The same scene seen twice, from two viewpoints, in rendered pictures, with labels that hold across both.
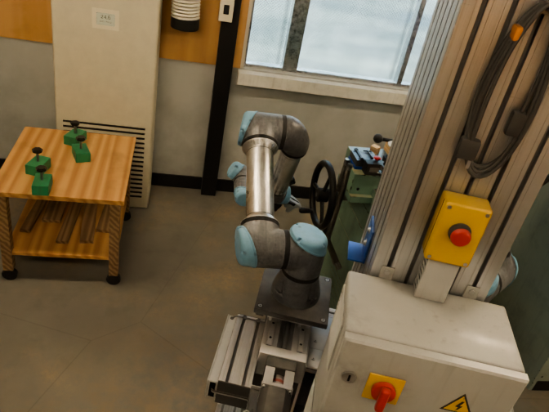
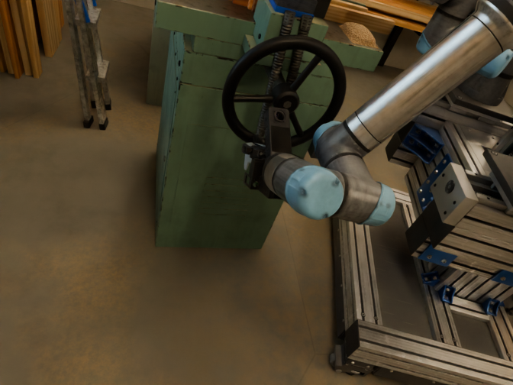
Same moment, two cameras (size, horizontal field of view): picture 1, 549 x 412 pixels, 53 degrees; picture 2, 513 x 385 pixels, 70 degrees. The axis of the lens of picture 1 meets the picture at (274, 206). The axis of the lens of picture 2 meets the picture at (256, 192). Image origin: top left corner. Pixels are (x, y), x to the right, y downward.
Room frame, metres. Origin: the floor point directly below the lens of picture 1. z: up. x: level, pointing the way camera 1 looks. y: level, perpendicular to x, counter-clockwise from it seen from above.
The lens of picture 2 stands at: (2.07, 0.59, 1.20)
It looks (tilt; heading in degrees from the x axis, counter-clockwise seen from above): 41 degrees down; 261
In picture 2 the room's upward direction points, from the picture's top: 21 degrees clockwise
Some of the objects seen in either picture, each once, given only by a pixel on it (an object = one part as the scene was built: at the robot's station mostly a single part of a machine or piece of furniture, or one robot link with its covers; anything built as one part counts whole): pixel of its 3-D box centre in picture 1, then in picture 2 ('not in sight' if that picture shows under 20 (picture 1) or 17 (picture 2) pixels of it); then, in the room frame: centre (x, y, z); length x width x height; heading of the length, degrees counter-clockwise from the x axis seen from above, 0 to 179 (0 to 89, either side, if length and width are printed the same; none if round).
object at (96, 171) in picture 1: (71, 196); not in sight; (2.28, 1.02, 0.32); 0.66 x 0.57 x 0.64; 13
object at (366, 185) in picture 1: (362, 176); (287, 27); (2.00, -0.33, 0.91); 0.15 x 0.14 x 0.09; 16
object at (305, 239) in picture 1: (303, 249); not in sight; (1.32, -0.11, 0.98); 0.13 x 0.12 x 0.14; 102
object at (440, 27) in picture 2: not in sight; (443, 37); (1.59, -0.44, 0.98); 0.11 x 0.08 x 0.11; 141
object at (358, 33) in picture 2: not in sight; (359, 31); (1.79, -0.50, 0.91); 0.12 x 0.09 x 0.03; 106
